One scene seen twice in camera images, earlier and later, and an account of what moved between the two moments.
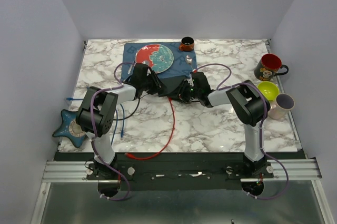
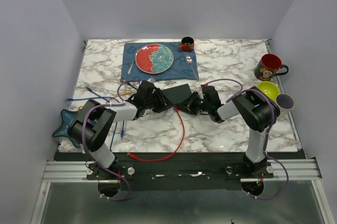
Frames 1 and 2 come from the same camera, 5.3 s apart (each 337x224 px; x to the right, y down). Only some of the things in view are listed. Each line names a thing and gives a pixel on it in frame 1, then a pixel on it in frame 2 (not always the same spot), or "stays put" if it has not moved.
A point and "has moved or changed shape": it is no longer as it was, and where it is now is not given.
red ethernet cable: (133, 157) -> (135, 157)
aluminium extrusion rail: (66, 171) stays put
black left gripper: (157, 86) -> (163, 104)
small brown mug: (187, 44) stays put
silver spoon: (188, 60) stays put
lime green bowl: (269, 89) stays put
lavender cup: (283, 104) stays put
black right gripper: (181, 93) -> (188, 104)
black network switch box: (172, 84) has moved or changed shape
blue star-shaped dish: (70, 128) stays put
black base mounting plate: (179, 171) stays put
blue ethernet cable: (122, 130) stays put
